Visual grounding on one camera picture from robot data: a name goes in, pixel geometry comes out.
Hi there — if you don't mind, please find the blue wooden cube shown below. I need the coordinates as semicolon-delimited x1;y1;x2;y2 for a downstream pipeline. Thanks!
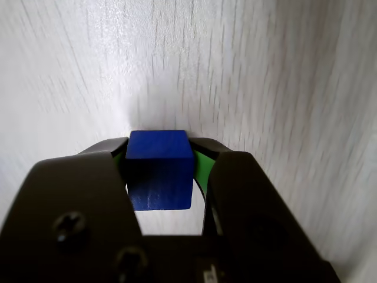
125;129;196;212

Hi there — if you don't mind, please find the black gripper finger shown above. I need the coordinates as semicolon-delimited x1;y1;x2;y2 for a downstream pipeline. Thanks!
0;137;144;283

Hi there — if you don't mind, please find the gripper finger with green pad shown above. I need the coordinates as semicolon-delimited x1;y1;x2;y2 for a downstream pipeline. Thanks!
190;137;341;283

